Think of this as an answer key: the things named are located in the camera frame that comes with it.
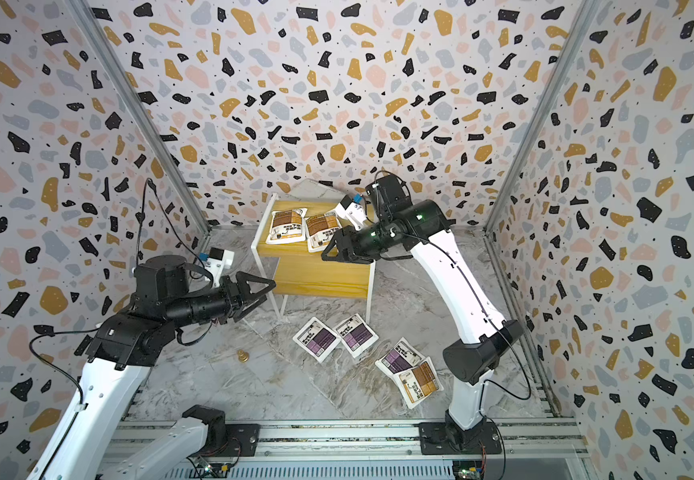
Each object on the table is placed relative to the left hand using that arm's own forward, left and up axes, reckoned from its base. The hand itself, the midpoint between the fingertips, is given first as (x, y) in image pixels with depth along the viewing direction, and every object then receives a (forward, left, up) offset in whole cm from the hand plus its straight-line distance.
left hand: (271, 290), depth 61 cm
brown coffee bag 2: (+18, -8, 0) cm, 20 cm away
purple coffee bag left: (+5, -5, -34) cm, 35 cm away
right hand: (+7, -11, +1) cm, 14 cm away
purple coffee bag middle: (+6, -17, -35) cm, 39 cm away
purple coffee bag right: (-1, -31, -34) cm, 46 cm away
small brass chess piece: (-1, +16, -33) cm, 37 cm away
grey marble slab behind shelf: (+50, -2, -13) cm, 52 cm away
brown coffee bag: (+18, -1, 0) cm, 18 cm away
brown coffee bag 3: (-9, -34, -33) cm, 48 cm away
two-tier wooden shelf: (+14, -1, -2) cm, 15 cm away
